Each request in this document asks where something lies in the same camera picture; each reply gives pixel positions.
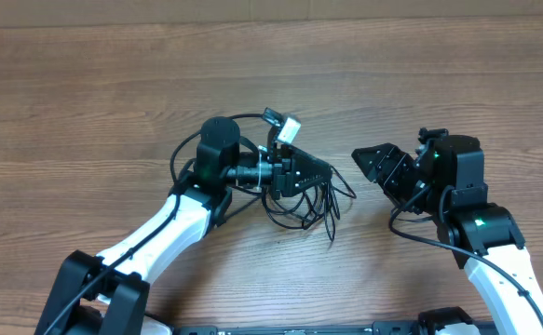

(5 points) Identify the black cable silver plug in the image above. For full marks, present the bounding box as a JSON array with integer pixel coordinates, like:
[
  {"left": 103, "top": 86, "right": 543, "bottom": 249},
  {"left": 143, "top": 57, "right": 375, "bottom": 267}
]
[{"left": 299, "top": 182, "right": 349, "bottom": 229}]

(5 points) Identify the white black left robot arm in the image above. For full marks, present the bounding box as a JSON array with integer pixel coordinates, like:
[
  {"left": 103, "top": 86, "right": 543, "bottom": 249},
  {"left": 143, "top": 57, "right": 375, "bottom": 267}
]
[{"left": 35, "top": 114, "right": 333, "bottom": 334}]

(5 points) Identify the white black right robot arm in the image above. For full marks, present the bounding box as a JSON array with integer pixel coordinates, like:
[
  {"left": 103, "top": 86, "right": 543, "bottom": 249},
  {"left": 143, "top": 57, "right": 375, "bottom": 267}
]
[{"left": 351, "top": 128, "right": 543, "bottom": 334}]

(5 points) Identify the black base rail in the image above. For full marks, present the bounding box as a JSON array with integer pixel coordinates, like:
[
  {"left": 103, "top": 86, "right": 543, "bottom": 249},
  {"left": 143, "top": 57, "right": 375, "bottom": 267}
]
[{"left": 172, "top": 320, "right": 427, "bottom": 335}]

